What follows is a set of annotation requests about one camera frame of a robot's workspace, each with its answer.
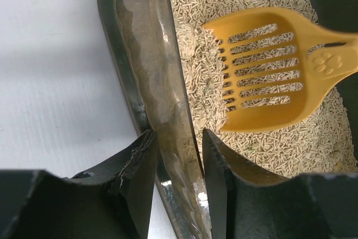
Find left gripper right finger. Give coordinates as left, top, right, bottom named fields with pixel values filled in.
left=202, top=129, right=357, bottom=238

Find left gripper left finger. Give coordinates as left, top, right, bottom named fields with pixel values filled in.
left=1, top=130, right=158, bottom=238

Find cat litter granules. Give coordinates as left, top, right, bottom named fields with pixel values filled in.
left=171, top=0, right=357, bottom=177

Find dark grey litter box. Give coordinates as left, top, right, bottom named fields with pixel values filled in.
left=96, top=0, right=358, bottom=239

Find yellow plastic litter scoop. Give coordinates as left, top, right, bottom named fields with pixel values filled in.
left=204, top=7, right=357, bottom=132

